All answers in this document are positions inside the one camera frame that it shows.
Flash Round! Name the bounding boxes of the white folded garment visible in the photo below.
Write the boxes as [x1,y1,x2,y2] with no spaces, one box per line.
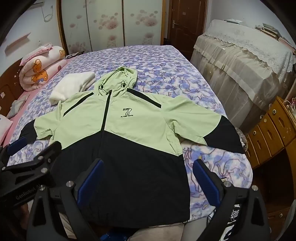
[49,71,96,105]

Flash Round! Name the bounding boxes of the grey crumpled cloth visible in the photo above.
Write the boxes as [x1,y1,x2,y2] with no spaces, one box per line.
[6,95,29,118]

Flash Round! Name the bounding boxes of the brown wooden door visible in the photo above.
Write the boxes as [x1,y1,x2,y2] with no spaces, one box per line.
[166,0,208,61]

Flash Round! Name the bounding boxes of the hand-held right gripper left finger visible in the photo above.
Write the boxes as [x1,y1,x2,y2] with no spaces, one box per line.
[29,158,104,241]

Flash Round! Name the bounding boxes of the wooden drawer cabinet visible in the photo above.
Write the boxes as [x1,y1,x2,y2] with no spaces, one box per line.
[245,96,296,169]

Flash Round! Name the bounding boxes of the white air conditioner cable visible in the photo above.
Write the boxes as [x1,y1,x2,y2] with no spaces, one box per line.
[43,2,55,22]

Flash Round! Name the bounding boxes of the purple floral bedspread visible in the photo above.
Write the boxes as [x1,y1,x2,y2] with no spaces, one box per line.
[5,44,253,232]

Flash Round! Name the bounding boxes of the pink wall shelf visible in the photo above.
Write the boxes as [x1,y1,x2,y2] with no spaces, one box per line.
[5,32,31,52]

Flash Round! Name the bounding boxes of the rolled pink bear quilt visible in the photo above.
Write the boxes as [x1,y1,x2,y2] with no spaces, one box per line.
[19,46,67,92]

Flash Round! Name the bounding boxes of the pink bed sheet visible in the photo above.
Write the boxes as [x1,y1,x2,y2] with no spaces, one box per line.
[0,90,37,149]

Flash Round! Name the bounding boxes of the person's beige pants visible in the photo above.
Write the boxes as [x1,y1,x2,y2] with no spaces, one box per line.
[58,212,185,241]

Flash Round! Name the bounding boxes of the pink and white pillow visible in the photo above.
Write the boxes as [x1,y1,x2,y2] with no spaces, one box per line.
[0,113,14,144]

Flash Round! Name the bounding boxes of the floral sliding door wardrobe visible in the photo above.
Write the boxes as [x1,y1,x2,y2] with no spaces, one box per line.
[57,0,166,56]

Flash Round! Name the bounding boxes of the green and black hooded jacket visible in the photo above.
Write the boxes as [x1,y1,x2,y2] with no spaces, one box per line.
[20,65,245,230]

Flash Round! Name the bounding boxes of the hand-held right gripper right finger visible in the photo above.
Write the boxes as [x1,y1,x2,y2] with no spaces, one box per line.
[193,159,271,241]

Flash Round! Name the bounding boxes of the cream lace covered furniture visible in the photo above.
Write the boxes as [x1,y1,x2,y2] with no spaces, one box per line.
[190,19,296,137]

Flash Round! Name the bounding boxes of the brown wooden headboard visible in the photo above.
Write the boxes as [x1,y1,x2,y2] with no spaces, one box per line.
[0,58,30,116]

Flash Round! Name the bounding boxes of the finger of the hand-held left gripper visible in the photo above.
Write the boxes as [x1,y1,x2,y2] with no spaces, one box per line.
[6,137,28,156]
[5,141,62,173]

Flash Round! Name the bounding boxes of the clear plastic bag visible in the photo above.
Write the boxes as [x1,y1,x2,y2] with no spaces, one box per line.
[237,128,249,151]

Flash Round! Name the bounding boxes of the black and white patterned cloth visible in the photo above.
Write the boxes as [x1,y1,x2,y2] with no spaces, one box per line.
[206,204,243,241]

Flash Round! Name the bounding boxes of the stack of books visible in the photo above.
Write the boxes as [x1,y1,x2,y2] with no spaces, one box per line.
[254,22,296,51]

